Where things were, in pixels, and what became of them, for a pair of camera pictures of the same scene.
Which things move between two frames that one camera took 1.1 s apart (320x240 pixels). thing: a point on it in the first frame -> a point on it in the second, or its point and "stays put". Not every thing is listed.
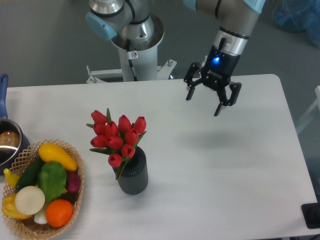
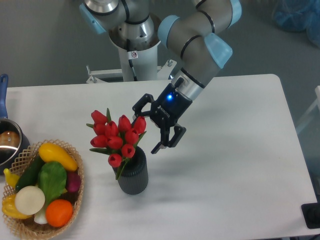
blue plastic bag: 299,15 stays put
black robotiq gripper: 216,74 -> 166,110
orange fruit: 58,213 stays put
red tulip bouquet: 118,139 stays put
